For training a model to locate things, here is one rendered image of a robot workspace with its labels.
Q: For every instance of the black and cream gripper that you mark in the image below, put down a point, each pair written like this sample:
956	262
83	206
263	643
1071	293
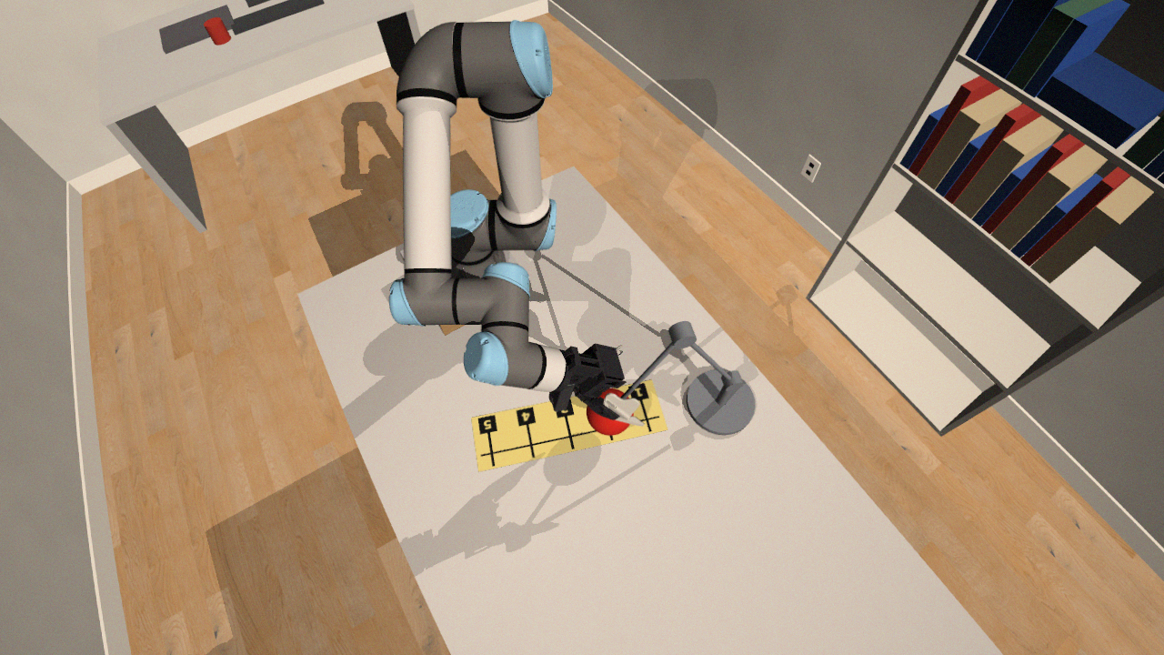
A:
593	369

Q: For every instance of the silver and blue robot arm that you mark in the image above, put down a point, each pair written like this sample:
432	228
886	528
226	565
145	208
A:
507	67

